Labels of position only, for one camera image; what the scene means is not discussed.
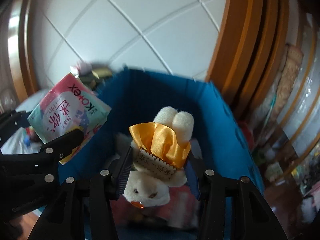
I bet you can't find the pink Kotex pad pack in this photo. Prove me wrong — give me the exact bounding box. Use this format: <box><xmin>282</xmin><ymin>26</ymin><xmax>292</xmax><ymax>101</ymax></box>
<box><xmin>28</xmin><ymin>73</ymin><xmax>111</xmax><ymax>165</ymax></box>

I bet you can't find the white bear plush orange ribbon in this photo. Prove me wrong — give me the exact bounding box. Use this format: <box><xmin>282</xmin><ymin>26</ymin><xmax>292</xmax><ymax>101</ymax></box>
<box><xmin>123</xmin><ymin>106</ymin><xmax>194</xmax><ymax>209</ymax></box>

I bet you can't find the blue striped bed sheet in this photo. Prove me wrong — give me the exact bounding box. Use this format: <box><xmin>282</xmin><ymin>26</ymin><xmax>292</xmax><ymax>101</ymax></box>
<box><xmin>1</xmin><ymin>88</ymin><xmax>50</xmax><ymax>154</ymax></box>

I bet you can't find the black cabinet box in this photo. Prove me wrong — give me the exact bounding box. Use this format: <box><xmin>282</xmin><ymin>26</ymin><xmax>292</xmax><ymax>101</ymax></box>
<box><xmin>79</xmin><ymin>76</ymin><xmax>109</xmax><ymax>94</ymax></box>

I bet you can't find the blue plastic storage crate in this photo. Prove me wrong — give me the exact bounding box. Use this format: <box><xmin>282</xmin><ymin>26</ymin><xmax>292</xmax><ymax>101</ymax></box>
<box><xmin>57</xmin><ymin>65</ymin><xmax>266</xmax><ymax>240</ymax></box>

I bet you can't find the pink tissue box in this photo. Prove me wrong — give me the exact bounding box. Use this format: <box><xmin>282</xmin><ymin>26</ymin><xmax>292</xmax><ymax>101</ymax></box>
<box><xmin>70</xmin><ymin>61</ymin><xmax>92</xmax><ymax>76</ymax></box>

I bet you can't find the yellow sticky note pad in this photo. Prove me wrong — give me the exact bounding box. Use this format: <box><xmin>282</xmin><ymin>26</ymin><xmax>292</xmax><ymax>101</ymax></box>
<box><xmin>92</xmin><ymin>67</ymin><xmax>113</xmax><ymax>79</ymax></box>

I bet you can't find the wooden headboard frame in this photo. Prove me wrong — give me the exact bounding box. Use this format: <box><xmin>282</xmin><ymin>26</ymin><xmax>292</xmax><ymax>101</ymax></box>
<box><xmin>2</xmin><ymin>0</ymin><xmax>289</xmax><ymax>116</ymax></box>

